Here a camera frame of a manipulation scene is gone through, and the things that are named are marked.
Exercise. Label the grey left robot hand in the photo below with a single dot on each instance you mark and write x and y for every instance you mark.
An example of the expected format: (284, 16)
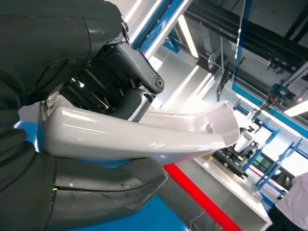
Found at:
(47, 38)

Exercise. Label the ceiling light strip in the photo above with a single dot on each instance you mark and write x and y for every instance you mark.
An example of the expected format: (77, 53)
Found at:
(297, 108)
(187, 35)

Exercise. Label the white and black machine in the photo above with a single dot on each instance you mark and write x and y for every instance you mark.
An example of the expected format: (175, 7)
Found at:
(243, 142)

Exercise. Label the person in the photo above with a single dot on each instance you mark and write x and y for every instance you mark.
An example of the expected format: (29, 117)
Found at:
(296, 204)

